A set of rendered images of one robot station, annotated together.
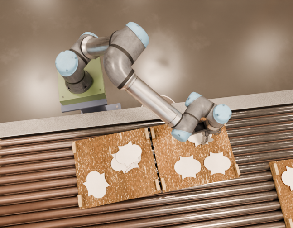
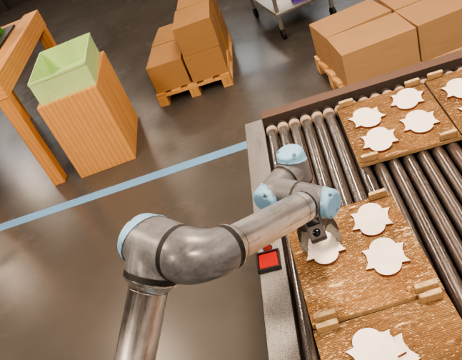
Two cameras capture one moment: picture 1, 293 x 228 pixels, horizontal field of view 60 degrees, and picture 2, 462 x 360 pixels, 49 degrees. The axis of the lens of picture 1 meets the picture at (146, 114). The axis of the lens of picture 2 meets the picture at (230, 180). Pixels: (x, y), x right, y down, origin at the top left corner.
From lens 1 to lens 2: 82 cm
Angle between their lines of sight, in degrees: 50
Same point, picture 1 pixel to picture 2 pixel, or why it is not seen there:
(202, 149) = (350, 241)
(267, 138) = (322, 173)
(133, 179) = (430, 342)
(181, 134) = (327, 191)
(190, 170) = (390, 250)
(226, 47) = not seen: hidden behind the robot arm
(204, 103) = (274, 176)
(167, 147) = (351, 291)
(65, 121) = not seen: outside the picture
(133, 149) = (364, 343)
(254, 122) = not seen: hidden behind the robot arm
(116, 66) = (203, 236)
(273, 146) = (334, 166)
